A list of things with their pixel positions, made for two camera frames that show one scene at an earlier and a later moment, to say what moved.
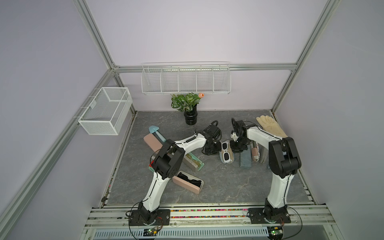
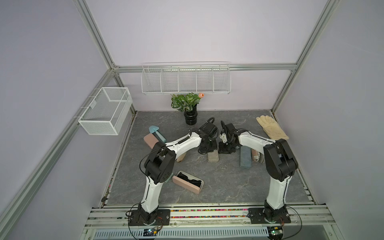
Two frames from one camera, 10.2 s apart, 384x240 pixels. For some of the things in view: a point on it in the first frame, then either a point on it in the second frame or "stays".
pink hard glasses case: (152, 142) stays
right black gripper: (234, 149) -> (221, 150)
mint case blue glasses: (246, 158) stays
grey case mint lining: (192, 160) -> (213, 156)
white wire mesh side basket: (105, 113) stays
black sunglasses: (197, 183) stays
